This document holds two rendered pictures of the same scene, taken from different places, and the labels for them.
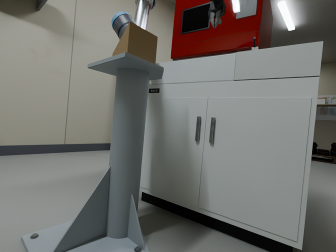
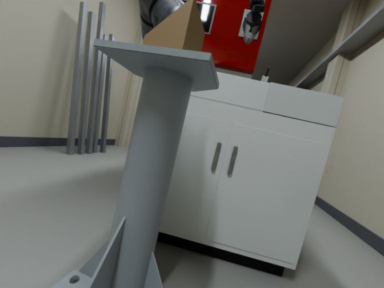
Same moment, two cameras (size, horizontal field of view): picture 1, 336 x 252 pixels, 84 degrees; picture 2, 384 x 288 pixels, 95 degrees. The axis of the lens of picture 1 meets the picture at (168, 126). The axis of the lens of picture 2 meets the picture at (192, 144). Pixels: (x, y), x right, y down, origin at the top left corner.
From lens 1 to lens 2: 0.52 m
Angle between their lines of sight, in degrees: 29
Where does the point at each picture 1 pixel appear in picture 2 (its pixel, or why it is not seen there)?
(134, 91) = (179, 108)
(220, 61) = (252, 86)
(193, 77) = (218, 95)
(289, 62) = (315, 108)
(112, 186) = (127, 247)
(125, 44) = (180, 31)
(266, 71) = (295, 111)
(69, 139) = not seen: outside the picture
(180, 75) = not seen: hidden behind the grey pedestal
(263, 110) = (286, 148)
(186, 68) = not seen: hidden behind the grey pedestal
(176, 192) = (178, 224)
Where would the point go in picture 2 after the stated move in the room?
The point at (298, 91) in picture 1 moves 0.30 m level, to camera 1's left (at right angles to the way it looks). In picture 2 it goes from (318, 136) to (279, 122)
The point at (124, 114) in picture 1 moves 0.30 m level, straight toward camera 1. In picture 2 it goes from (161, 142) to (251, 176)
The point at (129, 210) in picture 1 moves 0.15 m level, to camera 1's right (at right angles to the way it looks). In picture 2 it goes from (147, 272) to (186, 266)
